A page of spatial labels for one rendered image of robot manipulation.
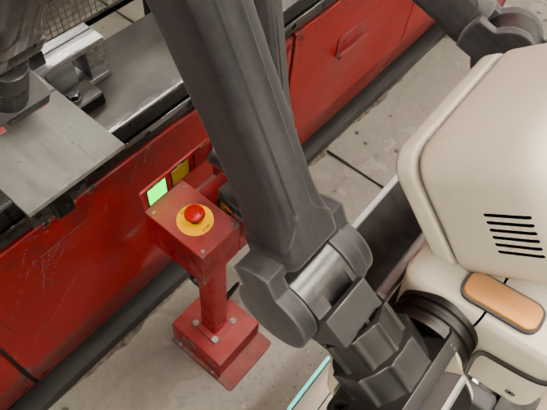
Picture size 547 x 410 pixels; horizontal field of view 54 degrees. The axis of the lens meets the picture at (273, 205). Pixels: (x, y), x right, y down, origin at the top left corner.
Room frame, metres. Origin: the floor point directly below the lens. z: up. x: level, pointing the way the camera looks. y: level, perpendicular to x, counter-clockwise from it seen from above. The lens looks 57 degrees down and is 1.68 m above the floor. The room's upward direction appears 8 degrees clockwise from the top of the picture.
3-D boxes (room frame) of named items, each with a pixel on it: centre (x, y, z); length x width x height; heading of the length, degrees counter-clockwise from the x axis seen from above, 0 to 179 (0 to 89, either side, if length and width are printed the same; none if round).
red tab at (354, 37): (1.36, -0.18, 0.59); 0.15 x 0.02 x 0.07; 146
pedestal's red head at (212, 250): (0.58, 0.13, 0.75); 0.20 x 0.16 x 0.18; 147
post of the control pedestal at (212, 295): (0.58, 0.13, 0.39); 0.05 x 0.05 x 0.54; 57
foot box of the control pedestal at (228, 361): (0.56, 0.10, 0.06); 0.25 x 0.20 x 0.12; 57
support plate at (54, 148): (0.52, 0.41, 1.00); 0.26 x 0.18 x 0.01; 56
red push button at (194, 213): (0.53, 0.15, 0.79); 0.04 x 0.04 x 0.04
